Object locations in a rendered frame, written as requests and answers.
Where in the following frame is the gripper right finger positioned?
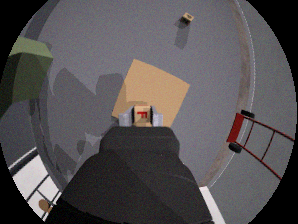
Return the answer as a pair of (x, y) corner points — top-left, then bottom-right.
(150, 106), (163, 127)

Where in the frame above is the tan flat mat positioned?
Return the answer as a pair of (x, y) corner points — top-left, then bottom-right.
(112, 59), (190, 127)

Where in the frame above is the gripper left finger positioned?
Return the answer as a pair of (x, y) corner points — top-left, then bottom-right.
(118, 106), (134, 126)

